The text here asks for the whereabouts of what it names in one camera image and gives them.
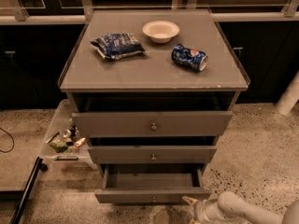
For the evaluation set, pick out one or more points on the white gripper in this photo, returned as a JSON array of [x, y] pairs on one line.
[[203, 211]]

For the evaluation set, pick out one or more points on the grey bottom drawer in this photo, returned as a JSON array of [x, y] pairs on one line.
[[151, 183]]

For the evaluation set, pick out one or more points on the grey drawer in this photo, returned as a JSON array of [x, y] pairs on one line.
[[151, 150], [149, 114], [151, 183]]

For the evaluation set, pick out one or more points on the grey middle drawer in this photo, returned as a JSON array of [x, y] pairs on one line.
[[151, 150]]

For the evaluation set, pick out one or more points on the grey drawer cabinet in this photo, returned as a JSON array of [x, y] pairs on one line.
[[154, 70]]

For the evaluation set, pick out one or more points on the grey top drawer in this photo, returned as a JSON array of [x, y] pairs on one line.
[[149, 114]]

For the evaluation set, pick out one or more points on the clear plastic storage bin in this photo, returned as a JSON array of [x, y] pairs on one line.
[[62, 142]]

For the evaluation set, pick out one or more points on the blue pepsi can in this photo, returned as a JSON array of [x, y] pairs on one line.
[[193, 59]]

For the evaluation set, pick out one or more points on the blue chip bag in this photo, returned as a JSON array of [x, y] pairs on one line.
[[117, 46]]

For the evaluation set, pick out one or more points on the black metal floor bar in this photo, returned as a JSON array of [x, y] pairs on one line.
[[26, 192]]

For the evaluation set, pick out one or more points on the white cylindrical post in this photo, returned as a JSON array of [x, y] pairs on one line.
[[289, 97]]

